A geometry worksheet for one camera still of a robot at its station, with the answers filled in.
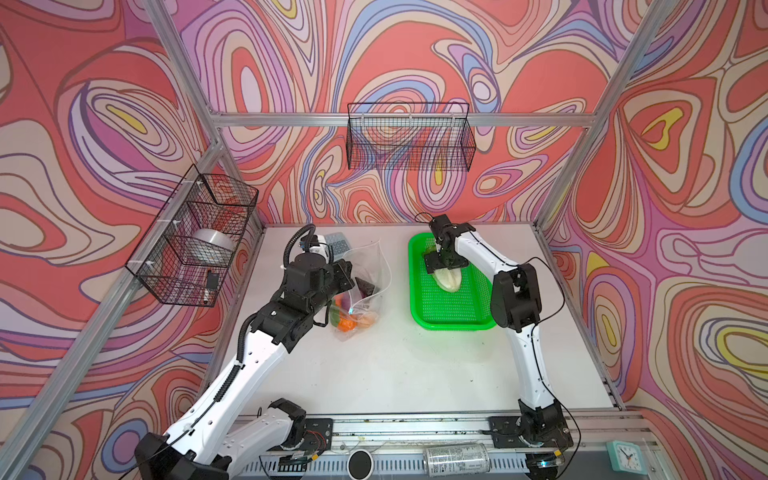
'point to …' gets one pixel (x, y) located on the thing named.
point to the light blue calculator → (339, 244)
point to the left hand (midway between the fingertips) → (356, 261)
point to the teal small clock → (626, 457)
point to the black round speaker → (360, 464)
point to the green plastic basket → (469, 308)
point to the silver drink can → (458, 459)
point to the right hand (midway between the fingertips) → (446, 271)
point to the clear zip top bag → (356, 310)
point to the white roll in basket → (211, 246)
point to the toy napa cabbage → (448, 279)
